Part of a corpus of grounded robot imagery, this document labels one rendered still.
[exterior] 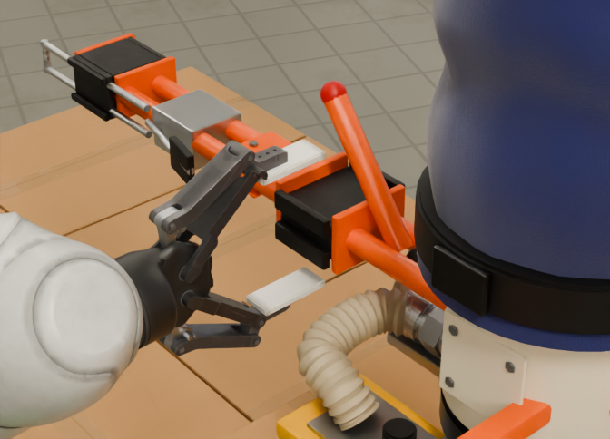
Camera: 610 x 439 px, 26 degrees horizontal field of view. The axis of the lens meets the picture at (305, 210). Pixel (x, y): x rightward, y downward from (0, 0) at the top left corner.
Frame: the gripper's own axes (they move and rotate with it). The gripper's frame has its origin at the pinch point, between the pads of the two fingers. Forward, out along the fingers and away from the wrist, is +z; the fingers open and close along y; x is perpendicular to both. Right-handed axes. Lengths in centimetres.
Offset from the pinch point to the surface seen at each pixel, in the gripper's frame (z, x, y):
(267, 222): 59, -80, 66
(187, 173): -2.8, -13.9, 0.6
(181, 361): 25, -59, 67
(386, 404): -2.8, 13.8, 10.9
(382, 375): 11.7, -1.5, 25.5
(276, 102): 153, -193, 120
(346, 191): 4.3, 0.6, -1.3
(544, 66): -5.9, 29.3, -28.2
